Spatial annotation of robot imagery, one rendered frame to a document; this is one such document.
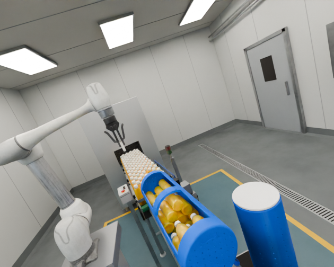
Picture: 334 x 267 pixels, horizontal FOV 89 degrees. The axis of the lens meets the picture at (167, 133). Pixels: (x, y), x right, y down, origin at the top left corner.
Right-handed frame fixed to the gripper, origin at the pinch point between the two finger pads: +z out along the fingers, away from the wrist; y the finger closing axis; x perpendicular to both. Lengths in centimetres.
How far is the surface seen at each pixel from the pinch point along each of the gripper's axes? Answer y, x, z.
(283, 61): -360, -162, 13
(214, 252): -17, 52, 51
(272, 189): -72, 34, 60
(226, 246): -23, 52, 52
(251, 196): -58, 30, 59
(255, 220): -50, 39, 67
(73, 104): 85, -466, -88
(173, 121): -174, -431, 81
